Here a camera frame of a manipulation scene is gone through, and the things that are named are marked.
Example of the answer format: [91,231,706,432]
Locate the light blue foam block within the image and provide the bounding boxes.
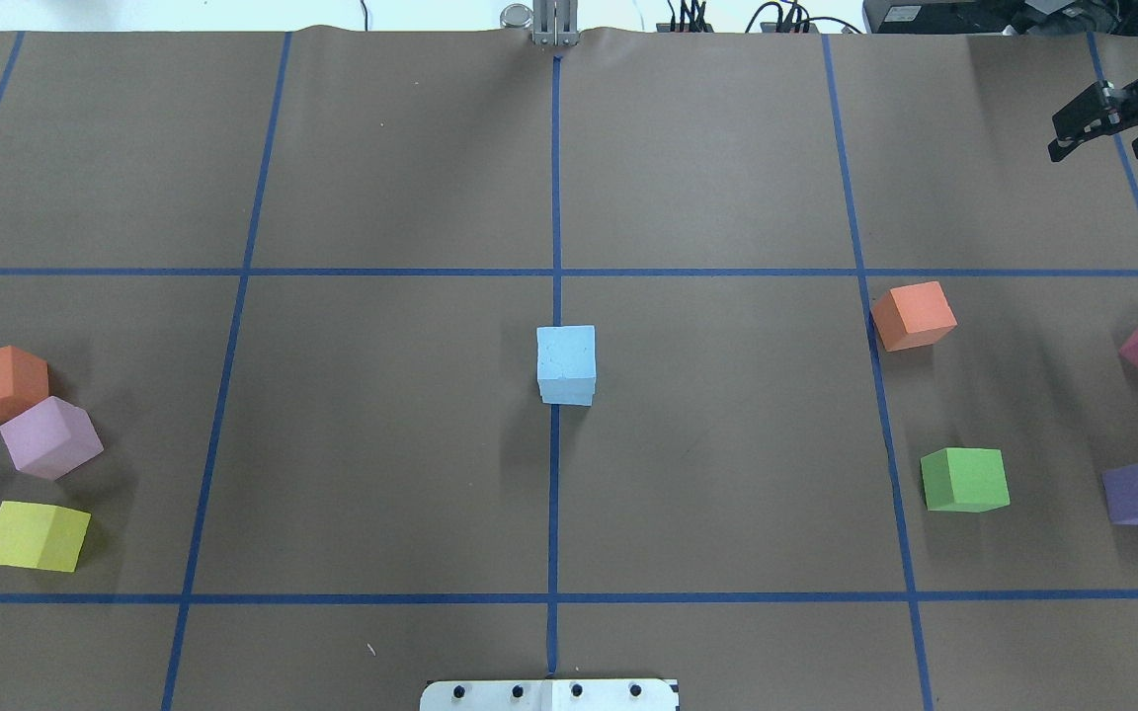
[537,377,597,408]
[534,325,597,383]

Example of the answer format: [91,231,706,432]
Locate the orange foam block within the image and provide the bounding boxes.
[869,280,958,352]
[0,346,50,424]

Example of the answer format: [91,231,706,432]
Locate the green foam block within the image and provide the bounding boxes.
[920,448,1011,513]

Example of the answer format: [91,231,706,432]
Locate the light pink foam block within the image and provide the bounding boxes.
[0,396,104,481]

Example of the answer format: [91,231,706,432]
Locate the yellow foam block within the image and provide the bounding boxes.
[0,501,92,573]

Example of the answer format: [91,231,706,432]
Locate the aluminium frame post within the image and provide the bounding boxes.
[500,0,582,46]

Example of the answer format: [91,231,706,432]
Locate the white pedestal column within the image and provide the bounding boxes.
[419,676,681,710]

